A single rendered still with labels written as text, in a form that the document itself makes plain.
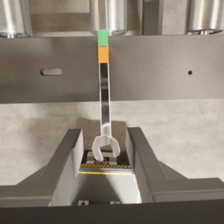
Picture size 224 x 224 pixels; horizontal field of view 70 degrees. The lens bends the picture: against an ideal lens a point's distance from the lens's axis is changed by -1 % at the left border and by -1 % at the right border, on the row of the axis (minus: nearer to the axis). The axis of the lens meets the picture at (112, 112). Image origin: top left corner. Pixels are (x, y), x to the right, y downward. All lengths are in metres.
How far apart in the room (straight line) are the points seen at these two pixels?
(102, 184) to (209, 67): 1.26
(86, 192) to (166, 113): 0.96
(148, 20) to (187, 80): 0.42
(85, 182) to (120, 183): 0.28
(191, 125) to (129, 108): 0.62
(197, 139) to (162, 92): 1.55
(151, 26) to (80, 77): 0.46
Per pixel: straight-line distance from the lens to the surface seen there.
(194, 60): 0.26
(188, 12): 0.61
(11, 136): 1.77
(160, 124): 1.58
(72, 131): 0.16
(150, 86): 0.24
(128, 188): 1.45
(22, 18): 0.58
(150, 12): 0.66
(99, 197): 1.50
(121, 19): 0.51
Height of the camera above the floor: 1.40
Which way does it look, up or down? 74 degrees down
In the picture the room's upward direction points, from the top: 174 degrees clockwise
